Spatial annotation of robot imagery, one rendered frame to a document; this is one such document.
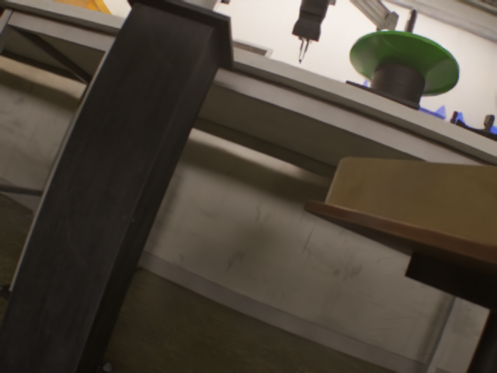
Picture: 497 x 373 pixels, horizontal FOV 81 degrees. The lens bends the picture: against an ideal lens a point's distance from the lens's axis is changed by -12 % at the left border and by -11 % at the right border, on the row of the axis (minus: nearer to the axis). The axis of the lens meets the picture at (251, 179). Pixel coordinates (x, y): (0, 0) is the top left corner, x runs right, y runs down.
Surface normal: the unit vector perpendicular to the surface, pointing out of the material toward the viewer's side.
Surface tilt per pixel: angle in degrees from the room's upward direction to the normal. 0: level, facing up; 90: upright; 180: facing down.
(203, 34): 90
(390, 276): 90
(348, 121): 90
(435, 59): 156
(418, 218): 90
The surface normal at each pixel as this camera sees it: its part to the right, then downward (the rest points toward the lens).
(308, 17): -0.35, 0.42
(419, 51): -0.36, 0.81
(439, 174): -0.82, -0.36
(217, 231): -0.10, -0.13
